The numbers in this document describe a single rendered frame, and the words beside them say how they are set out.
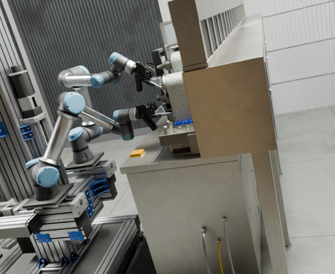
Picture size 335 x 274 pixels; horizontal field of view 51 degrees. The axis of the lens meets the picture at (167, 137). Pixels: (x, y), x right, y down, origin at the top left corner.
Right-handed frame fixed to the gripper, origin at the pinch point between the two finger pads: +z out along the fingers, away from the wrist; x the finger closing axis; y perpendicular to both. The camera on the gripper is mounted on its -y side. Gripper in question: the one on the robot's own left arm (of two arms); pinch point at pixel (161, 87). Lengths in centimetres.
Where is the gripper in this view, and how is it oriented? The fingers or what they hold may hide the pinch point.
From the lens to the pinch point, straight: 211.7
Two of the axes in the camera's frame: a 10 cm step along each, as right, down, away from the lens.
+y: 4.2, -8.0, -4.3
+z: 8.7, 4.8, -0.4
